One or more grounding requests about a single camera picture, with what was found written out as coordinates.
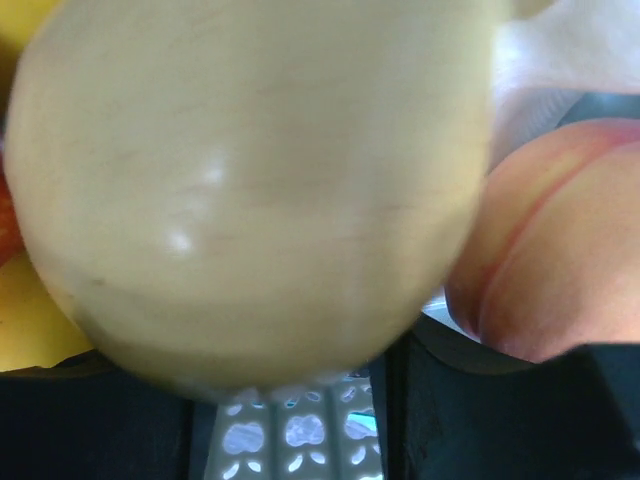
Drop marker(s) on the orange peach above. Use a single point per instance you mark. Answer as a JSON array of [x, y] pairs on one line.
[[553, 259]]

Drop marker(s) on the yellow lemon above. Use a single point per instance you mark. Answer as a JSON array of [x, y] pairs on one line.
[[34, 332]]

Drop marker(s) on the orange carrot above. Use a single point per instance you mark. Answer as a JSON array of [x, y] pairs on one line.
[[11, 242]]

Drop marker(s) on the teal plastic basket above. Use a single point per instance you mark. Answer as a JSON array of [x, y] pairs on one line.
[[327, 434]]

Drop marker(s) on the yellow pear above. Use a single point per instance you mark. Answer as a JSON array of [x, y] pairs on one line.
[[245, 197]]

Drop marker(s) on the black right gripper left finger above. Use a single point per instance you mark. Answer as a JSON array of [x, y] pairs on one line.
[[87, 419]]

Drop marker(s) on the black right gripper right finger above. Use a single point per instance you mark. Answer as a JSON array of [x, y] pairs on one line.
[[457, 409]]

